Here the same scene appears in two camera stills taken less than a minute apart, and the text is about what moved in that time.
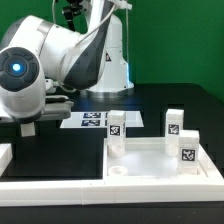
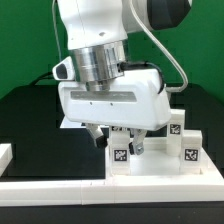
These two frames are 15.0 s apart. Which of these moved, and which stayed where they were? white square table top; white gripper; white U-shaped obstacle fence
Moved: white gripper
Stayed: white U-shaped obstacle fence; white square table top
